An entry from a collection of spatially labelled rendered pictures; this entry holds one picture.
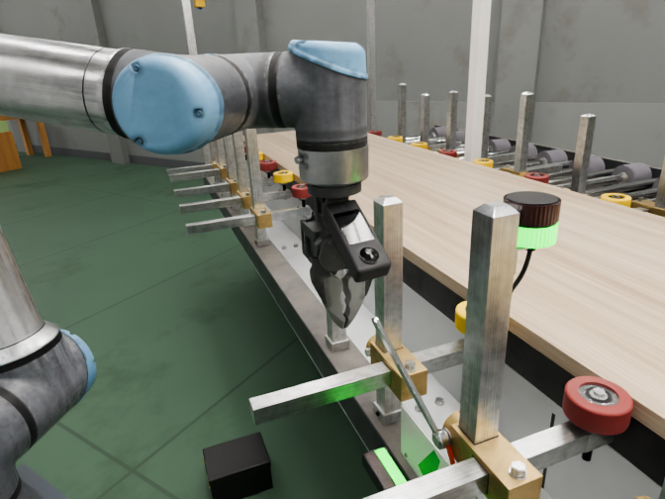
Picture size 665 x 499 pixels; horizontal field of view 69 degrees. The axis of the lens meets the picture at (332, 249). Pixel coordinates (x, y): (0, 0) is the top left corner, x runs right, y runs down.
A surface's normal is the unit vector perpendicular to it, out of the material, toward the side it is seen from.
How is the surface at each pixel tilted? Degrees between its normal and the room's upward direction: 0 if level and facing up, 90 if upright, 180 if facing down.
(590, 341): 0
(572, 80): 90
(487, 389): 90
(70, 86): 80
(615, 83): 90
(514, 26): 90
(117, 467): 0
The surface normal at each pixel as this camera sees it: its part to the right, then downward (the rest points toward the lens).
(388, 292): 0.37, 0.33
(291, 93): -0.21, 0.41
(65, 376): 0.97, -0.14
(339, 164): 0.16, 0.36
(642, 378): -0.04, -0.93
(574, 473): -0.93, 0.18
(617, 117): -0.54, 0.34
